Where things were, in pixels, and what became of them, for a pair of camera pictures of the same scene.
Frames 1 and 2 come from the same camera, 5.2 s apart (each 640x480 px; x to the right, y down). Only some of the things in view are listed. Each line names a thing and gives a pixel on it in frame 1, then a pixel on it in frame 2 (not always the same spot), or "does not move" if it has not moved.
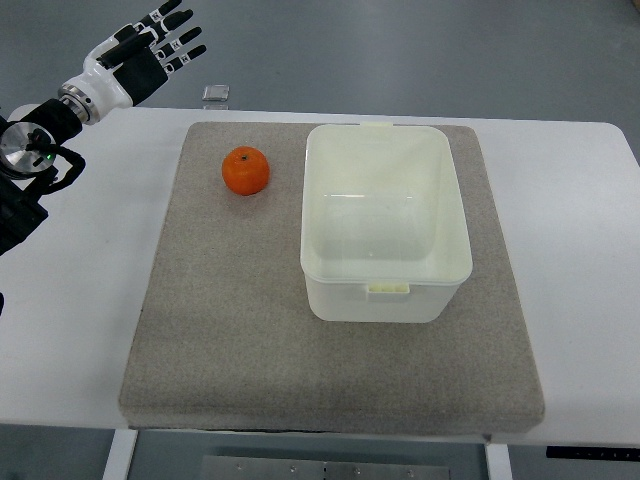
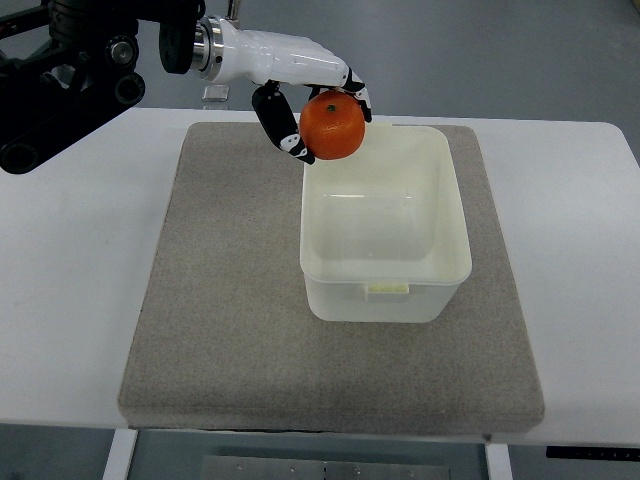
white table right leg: x=498 y=462 does not move
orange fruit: x=245 y=170 → x=332 y=125
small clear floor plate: x=215 y=93 does not move
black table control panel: x=593 y=452 does not move
